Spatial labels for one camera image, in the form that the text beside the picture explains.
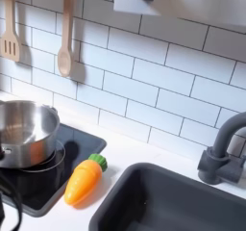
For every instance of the orange toy carrot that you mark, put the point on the orange toy carrot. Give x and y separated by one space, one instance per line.
81 180

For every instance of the wooden spoon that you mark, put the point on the wooden spoon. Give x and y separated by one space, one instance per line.
65 60

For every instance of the steel pot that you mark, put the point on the steel pot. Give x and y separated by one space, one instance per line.
25 135

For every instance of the grey toy tap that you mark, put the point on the grey toy tap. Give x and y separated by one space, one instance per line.
221 141

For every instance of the white toy microwave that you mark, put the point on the white toy microwave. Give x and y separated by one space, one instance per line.
128 2

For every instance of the black toy stove hob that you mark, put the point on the black toy stove hob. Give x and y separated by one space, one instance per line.
48 190

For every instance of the grey toy sink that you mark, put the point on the grey toy sink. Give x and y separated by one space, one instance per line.
179 206

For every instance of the slotted wooden spatula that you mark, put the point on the slotted wooden spatula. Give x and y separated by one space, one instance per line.
9 45

